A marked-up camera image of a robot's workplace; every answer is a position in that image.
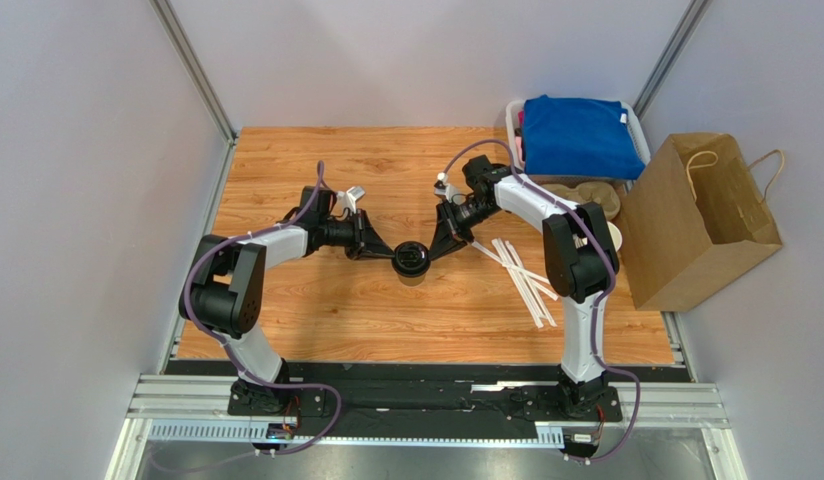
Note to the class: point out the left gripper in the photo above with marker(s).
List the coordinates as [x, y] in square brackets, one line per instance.
[366, 241]

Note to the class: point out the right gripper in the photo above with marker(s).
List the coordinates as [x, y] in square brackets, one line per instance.
[449, 220]

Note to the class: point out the black plastic cup lid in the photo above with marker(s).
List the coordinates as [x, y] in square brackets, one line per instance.
[411, 256]

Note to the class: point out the brown paper coffee cup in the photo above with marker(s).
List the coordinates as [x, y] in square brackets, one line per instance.
[411, 279]

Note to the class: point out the cardboard cup carrier tray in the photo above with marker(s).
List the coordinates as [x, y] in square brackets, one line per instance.
[601, 193]

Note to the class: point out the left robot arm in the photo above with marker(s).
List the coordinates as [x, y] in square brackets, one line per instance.
[223, 293]

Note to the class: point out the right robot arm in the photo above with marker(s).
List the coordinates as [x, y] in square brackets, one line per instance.
[581, 261]

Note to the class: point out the white wrapped straw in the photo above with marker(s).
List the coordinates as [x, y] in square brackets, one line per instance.
[535, 300]
[492, 255]
[536, 280]

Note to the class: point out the white plastic basket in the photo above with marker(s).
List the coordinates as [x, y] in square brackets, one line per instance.
[528, 133]

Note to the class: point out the blue folded cloth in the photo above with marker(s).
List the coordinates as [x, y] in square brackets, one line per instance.
[578, 136]

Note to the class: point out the brown paper bag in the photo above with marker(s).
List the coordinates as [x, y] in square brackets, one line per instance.
[693, 223]

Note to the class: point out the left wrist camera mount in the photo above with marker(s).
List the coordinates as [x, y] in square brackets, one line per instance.
[349, 198]

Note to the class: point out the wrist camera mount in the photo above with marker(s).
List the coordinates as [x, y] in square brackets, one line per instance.
[447, 191]
[349, 198]

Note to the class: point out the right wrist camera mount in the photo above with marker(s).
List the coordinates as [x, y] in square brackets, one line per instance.
[447, 191]

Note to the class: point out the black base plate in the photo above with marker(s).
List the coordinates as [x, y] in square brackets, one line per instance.
[421, 401]

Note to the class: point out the aluminium frame rail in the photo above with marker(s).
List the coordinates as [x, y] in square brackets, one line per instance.
[178, 408]

